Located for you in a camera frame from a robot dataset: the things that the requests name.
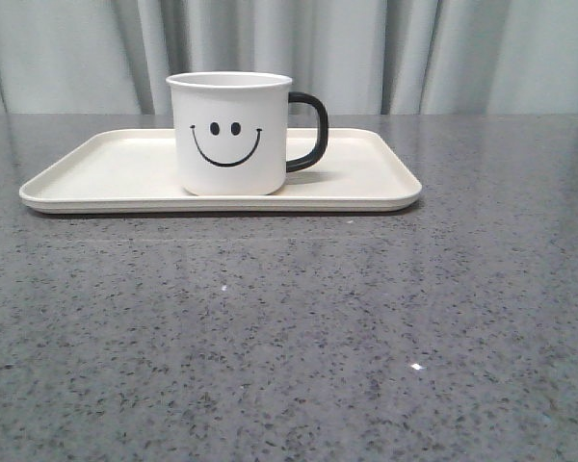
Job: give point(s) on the cream rectangular plastic tray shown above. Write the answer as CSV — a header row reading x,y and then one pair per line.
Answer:
x,y
135,171

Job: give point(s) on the white smiley mug black handle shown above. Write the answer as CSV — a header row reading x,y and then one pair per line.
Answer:
x,y
231,131

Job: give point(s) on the pale grey-green curtain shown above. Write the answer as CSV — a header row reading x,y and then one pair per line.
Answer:
x,y
359,57

